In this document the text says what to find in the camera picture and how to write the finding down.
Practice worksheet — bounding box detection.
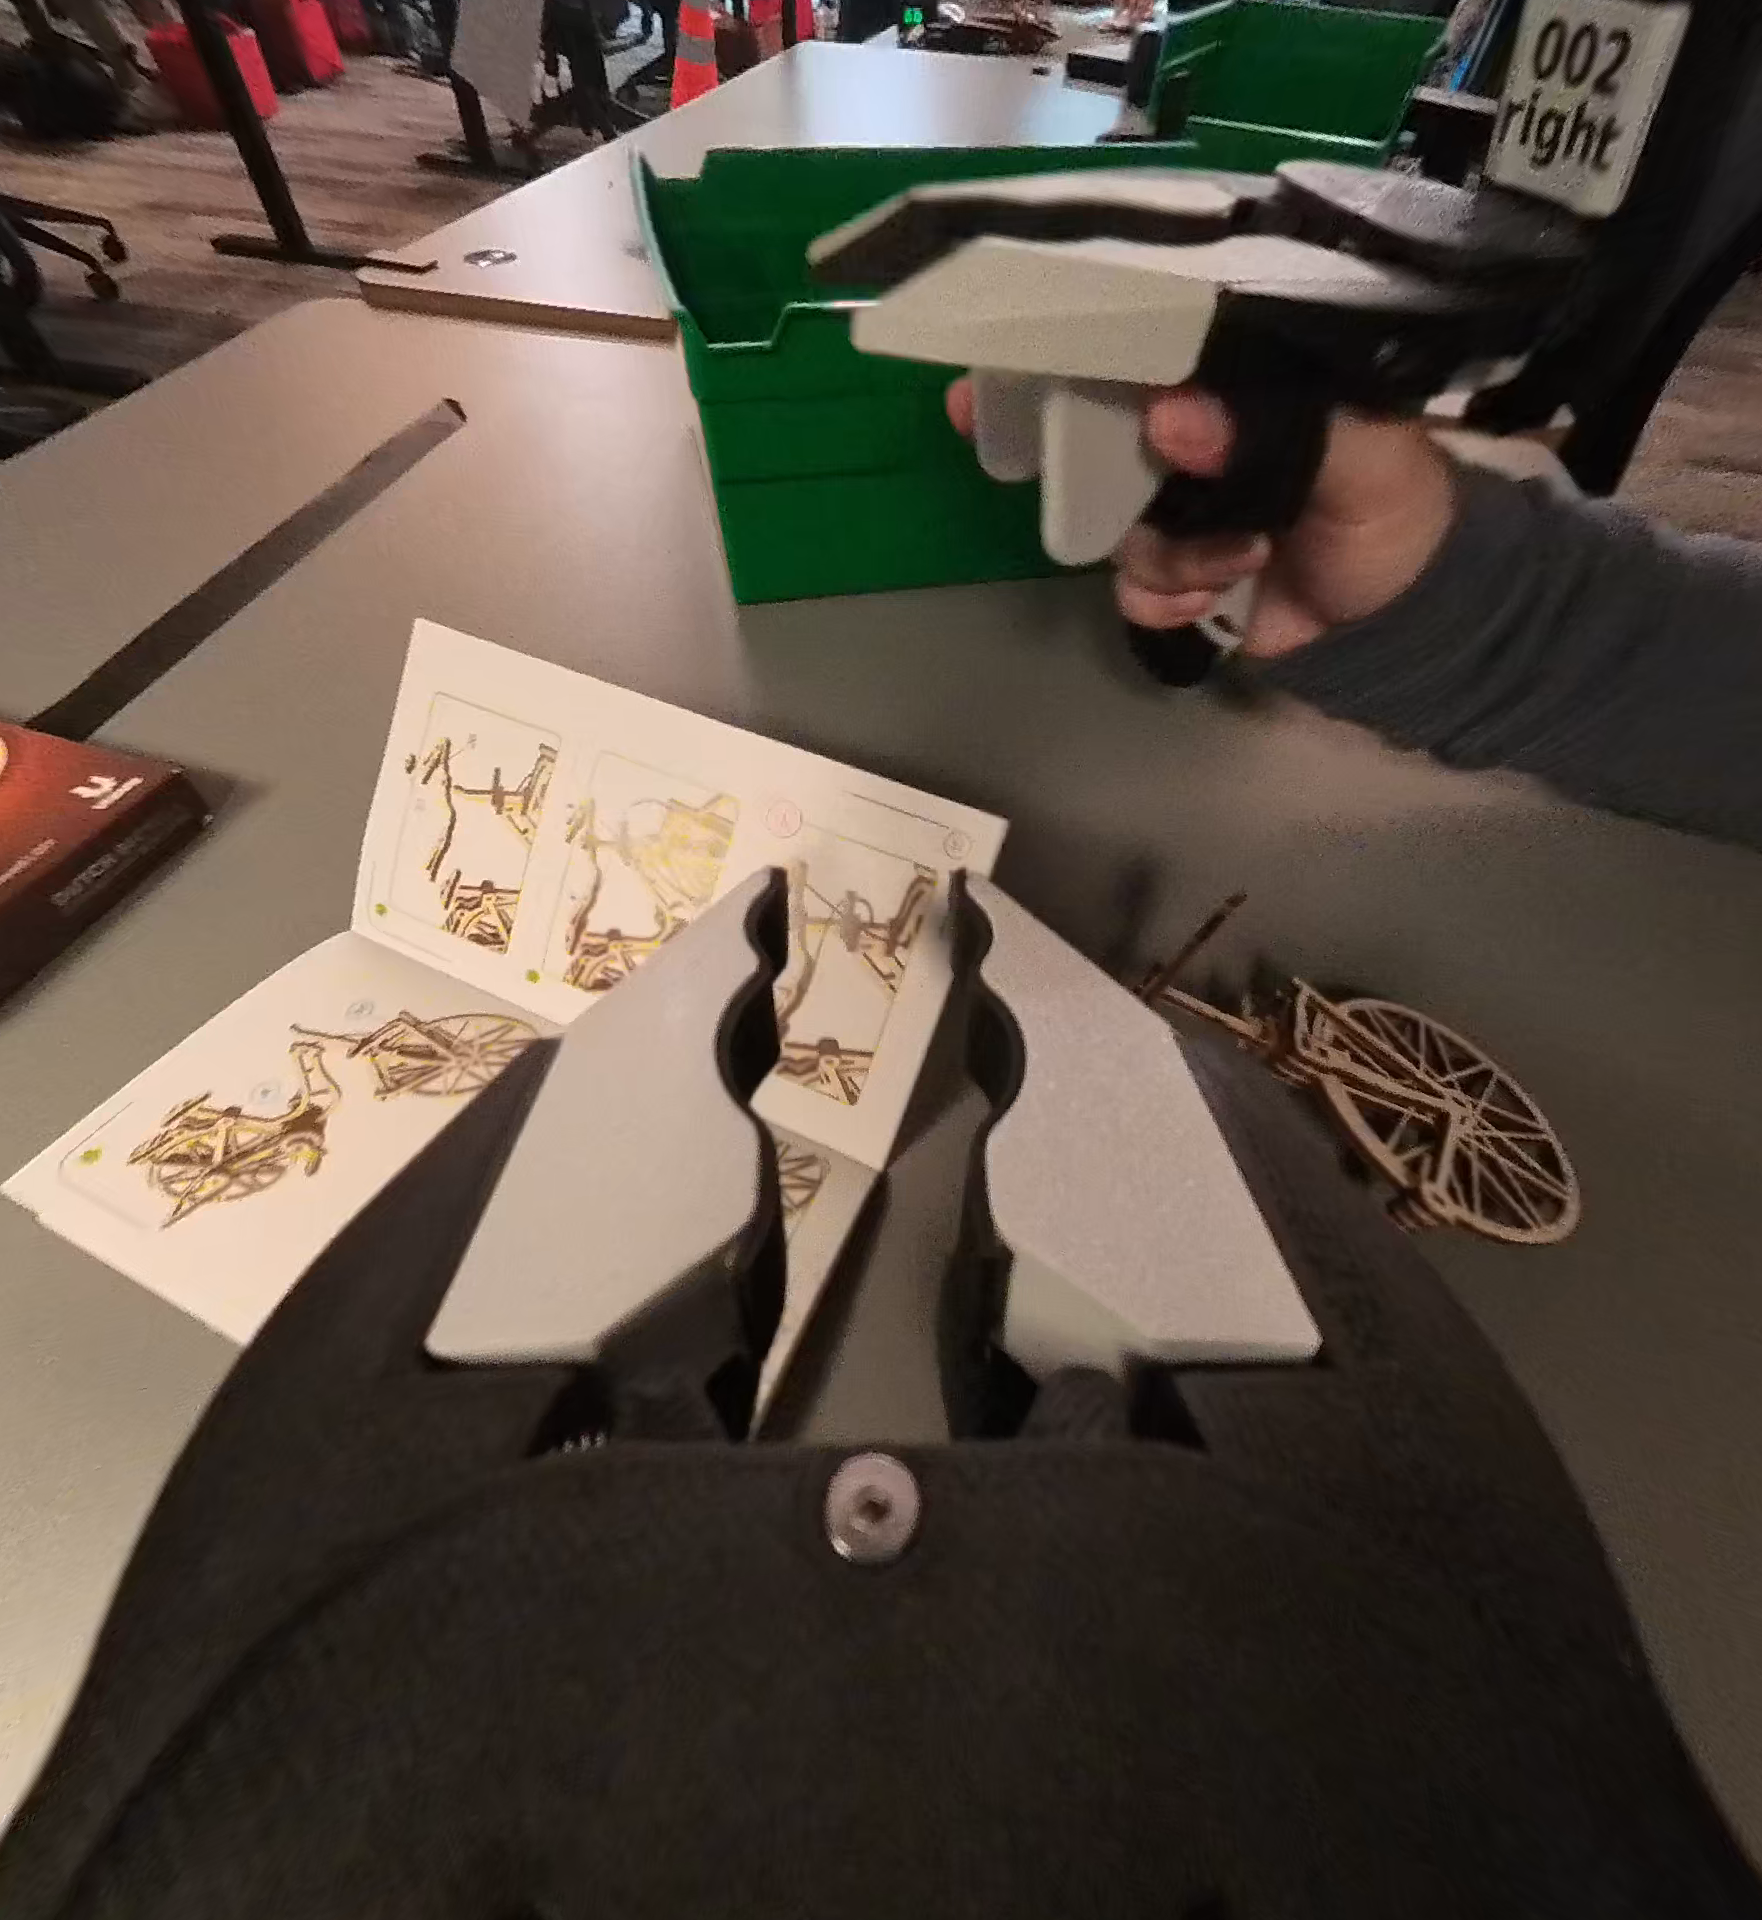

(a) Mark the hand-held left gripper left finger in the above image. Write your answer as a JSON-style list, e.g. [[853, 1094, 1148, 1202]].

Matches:
[[425, 866, 794, 1435]]

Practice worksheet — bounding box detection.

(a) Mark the green plastic bin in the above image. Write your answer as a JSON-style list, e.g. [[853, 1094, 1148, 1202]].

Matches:
[[1119, 0, 1454, 171], [627, 139, 1280, 611]]

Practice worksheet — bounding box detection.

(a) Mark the dark red model box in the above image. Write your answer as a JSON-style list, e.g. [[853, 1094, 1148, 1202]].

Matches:
[[0, 697, 211, 1056]]

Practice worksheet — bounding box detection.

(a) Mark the person's right hand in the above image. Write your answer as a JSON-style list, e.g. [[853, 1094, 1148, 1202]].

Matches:
[[943, 383, 1455, 663]]

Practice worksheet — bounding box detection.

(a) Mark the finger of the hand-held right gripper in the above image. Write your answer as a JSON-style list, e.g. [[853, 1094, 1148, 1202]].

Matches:
[[848, 236, 1370, 569], [805, 163, 1284, 299]]

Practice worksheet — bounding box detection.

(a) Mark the red bag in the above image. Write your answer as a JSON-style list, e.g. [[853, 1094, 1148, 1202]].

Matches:
[[145, 0, 345, 130]]

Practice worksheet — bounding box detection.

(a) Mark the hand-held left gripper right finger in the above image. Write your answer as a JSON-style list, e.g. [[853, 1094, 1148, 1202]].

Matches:
[[940, 866, 1327, 1443]]

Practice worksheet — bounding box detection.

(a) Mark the white instruction booklet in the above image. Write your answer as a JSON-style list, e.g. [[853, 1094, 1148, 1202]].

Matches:
[[2, 618, 1009, 1420]]

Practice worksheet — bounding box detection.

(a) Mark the black desk leg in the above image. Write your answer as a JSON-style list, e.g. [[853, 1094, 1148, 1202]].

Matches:
[[177, 0, 361, 276], [416, 0, 554, 175]]

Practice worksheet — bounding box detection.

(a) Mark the wooden bicycle model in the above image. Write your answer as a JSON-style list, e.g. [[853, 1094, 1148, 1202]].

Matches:
[[1119, 854, 1586, 1248]]

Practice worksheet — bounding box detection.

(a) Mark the person's right forearm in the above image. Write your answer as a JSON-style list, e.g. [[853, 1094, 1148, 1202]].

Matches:
[[1247, 464, 1762, 871]]

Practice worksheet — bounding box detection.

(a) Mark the grey desk with wooden edge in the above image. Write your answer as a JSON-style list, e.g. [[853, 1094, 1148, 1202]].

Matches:
[[356, 43, 1213, 345]]

